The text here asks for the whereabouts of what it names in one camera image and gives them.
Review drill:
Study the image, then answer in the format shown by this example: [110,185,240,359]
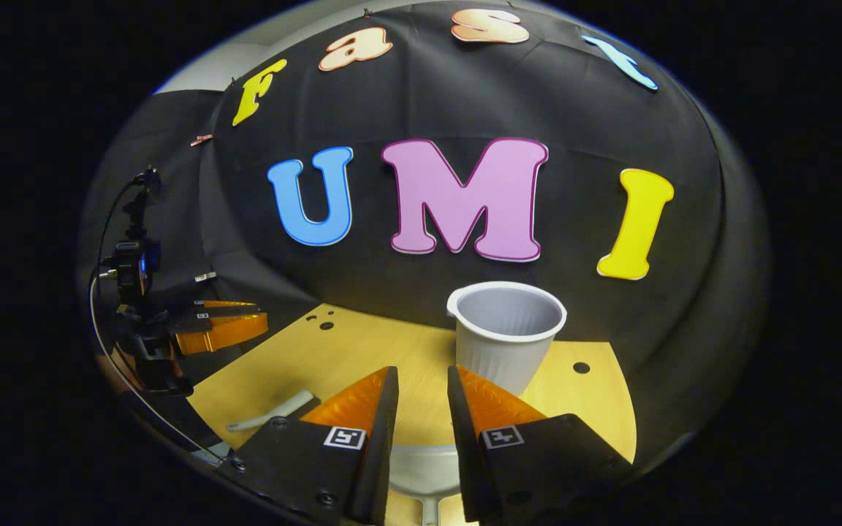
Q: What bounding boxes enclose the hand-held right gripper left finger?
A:
[227,365,400,526]

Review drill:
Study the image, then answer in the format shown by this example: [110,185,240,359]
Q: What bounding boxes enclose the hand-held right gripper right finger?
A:
[447,364,635,526]

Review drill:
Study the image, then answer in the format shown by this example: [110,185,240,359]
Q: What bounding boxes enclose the white dustpan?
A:
[387,444,463,526]

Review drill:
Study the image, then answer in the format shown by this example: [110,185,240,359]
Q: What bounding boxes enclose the small white broom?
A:
[227,390,316,432]

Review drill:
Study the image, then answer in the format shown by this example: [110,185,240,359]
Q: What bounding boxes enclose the white ribbed garbage bin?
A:
[447,281,568,397]

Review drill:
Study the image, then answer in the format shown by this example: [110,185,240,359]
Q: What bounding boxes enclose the wooden desktop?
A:
[187,303,637,526]

